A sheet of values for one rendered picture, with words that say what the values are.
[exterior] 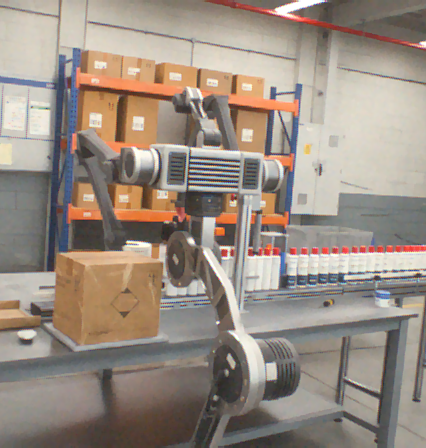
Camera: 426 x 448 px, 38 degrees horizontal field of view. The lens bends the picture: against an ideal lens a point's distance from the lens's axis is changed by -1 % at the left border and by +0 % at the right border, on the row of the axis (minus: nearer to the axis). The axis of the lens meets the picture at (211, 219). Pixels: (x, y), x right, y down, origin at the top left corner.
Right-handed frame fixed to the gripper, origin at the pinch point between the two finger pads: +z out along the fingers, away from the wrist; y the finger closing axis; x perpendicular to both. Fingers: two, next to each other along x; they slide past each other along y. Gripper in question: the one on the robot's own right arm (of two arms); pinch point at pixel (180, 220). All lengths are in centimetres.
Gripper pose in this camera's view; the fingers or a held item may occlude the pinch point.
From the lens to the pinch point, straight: 294.4
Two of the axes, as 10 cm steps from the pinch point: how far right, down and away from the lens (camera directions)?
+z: -1.0, 9.9, 1.2
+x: 5.6, 1.6, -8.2
